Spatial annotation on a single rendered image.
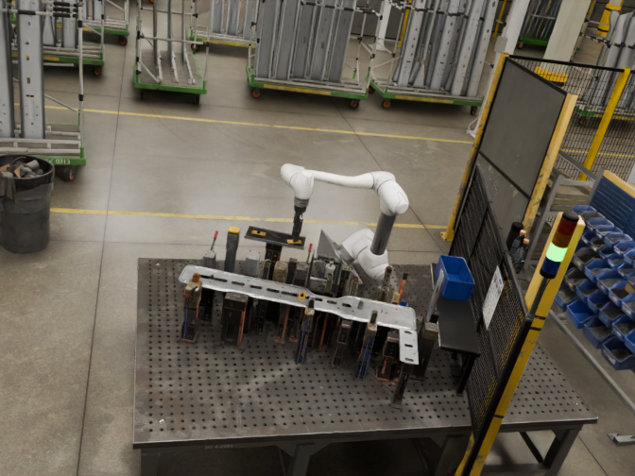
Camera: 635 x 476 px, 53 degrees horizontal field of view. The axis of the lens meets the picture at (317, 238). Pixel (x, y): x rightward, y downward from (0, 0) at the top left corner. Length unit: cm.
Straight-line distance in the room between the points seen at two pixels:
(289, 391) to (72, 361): 176
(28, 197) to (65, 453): 224
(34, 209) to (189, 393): 268
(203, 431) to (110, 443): 102
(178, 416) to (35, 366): 160
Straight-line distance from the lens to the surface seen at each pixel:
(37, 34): 697
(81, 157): 690
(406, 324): 367
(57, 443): 418
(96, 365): 465
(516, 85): 614
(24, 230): 571
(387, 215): 398
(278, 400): 344
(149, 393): 343
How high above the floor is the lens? 306
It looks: 29 degrees down
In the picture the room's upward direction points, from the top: 11 degrees clockwise
